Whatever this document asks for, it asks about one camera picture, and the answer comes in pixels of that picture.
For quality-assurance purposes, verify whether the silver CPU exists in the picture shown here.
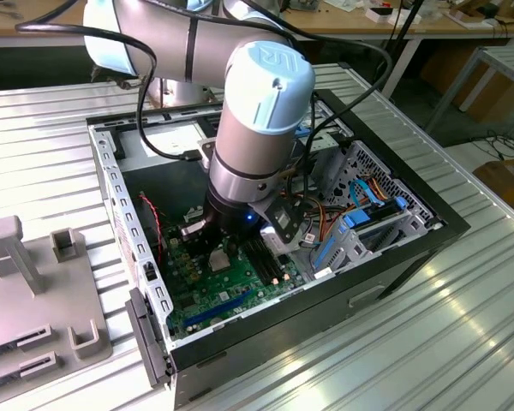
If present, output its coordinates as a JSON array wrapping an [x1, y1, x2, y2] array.
[[208, 251, 233, 274]]

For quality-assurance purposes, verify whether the black RAM slot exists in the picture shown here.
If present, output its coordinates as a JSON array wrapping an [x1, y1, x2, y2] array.
[[243, 239, 270, 287], [259, 246, 283, 282], [269, 255, 289, 280], [250, 239, 276, 284]]

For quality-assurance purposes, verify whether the green motherboard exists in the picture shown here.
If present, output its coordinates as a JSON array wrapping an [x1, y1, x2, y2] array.
[[160, 205, 309, 339]]

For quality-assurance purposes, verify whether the grey power supply unit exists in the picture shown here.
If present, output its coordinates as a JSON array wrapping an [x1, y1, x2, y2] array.
[[115, 121, 218, 215]]

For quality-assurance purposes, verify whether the blue expansion slot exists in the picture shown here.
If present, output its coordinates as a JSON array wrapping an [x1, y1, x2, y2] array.
[[182, 289, 254, 327]]

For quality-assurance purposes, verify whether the blue plastic latch strip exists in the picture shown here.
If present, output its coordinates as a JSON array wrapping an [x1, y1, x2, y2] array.
[[313, 235, 338, 271]]

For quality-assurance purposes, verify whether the grey metal disk bay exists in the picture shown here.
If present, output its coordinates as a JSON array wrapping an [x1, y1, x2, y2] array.
[[290, 100, 356, 202], [312, 205, 438, 279]]

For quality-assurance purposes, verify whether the black open PC case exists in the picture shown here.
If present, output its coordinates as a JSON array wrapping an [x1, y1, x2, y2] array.
[[85, 87, 472, 411]]

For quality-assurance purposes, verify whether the grey parts rack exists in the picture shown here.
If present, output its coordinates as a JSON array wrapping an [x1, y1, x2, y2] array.
[[0, 216, 115, 382]]

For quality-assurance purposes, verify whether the white flat box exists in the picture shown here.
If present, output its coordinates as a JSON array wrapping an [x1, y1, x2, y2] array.
[[366, 6, 421, 26]]

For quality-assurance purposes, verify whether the dark RAM stick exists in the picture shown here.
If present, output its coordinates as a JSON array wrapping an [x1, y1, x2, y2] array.
[[0, 337, 22, 359]]

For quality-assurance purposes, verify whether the brown cardboard box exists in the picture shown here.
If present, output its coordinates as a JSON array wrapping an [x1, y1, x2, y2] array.
[[419, 42, 514, 125], [472, 157, 514, 217]]

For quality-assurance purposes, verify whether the long wooden desk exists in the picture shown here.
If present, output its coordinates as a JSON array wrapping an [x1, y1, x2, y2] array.
[[0, 0, 514, 102]]

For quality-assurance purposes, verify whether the brown flat cardboard piece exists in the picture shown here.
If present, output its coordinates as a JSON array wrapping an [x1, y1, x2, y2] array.
[[443, 3, 498, 30]]

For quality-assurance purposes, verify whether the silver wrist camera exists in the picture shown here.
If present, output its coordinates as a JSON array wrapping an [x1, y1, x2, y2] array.
[[179, 218, 210, 239]]

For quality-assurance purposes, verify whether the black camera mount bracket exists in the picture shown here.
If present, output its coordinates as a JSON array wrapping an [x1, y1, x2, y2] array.
[[256, 194, 306, 246]]

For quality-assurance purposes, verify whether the red black twisted wire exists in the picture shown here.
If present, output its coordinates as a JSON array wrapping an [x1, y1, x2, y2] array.
[[137, 193, 166, 258]]

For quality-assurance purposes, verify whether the orange yellow wire bundle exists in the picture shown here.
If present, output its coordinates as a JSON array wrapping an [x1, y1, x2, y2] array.
[[282, 188, 356, 249]]

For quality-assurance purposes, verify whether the blue flat wire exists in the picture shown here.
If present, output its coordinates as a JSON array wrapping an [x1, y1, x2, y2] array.
[[349, 178, 380, 211]]

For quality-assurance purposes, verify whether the black plastic case bracket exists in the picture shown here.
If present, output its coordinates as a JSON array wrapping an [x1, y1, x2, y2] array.
[[111, 127, 128, 160]]

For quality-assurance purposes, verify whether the grey plastic case handle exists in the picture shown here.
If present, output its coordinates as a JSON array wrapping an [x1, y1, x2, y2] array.
[[125, 287, 175, 390]]

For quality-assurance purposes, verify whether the orange flat wire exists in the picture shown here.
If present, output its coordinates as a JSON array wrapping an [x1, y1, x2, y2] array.
[[368, 177, 389, 202]]

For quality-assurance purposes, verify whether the grey metal frame table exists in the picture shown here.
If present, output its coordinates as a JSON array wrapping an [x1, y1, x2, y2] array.
[[426, 45, 514, 138]]

